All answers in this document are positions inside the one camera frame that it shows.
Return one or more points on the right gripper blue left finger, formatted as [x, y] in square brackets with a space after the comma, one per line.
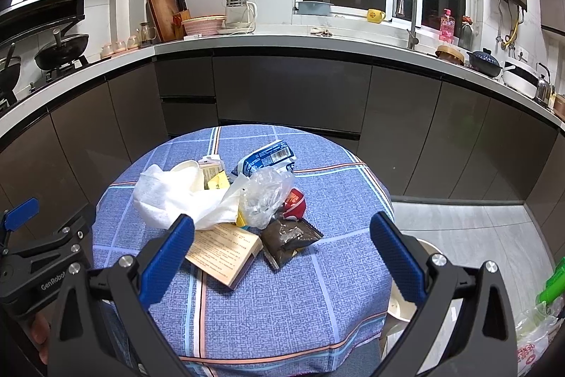
[161, 258]

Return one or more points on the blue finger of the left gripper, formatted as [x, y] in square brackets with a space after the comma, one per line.
[13, 219]

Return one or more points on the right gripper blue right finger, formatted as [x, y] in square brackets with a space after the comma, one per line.
[402, 258]

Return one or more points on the tan cardboard box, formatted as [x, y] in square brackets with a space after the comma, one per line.
[224, 252]

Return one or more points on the white plastic bag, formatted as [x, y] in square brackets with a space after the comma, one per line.
[161, 197]

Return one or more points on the yellow snack box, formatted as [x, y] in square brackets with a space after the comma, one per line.
[214, 173]

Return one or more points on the clear plastic bag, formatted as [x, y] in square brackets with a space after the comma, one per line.
[262, 196]

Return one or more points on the dark brown foil wrapper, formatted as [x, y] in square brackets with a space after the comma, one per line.
[282, 239]

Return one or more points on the red snack cup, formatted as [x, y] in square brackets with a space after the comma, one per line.
[294, 205]

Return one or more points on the blue white milk carton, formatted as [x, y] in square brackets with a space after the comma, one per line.
[276, 154]

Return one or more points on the beige trash bin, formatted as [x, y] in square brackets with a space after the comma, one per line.
[399, 314]

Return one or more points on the dark lower kitchen cabinets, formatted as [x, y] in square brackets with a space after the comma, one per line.
[430, 132]

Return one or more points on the chrome kitchen faucet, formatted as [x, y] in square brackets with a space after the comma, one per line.
[401, 12]

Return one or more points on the person's left hand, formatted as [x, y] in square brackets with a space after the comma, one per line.
[40, 333]

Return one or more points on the white red shopping bag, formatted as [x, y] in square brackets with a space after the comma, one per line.
[535, 329]

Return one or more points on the green plastic bottle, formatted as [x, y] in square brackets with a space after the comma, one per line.
[554, 286]

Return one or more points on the black wok on stove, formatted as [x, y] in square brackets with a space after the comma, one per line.
[64, 49]

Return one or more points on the round wooden lid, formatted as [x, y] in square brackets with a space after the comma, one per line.
[447, 52]

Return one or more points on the dark blue pot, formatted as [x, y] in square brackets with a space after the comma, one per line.
[484, 62]

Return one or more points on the steel kettle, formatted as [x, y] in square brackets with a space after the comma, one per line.
[544, 87]

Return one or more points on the pink soap bottle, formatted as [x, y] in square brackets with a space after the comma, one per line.
[447, 27]

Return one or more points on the pink woven basket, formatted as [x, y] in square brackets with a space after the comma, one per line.
[205, 25]

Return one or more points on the yellow mug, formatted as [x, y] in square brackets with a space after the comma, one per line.
[375, 16]

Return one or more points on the wooden cutting board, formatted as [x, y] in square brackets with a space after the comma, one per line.
[162, 13]

